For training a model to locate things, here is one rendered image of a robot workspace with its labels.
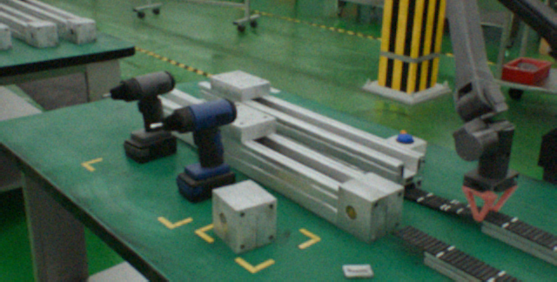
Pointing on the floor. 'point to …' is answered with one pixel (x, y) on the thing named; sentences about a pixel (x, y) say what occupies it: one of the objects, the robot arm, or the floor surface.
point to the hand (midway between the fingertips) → (485, 212)
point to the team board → (201, 2)
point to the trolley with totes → (529, 67)
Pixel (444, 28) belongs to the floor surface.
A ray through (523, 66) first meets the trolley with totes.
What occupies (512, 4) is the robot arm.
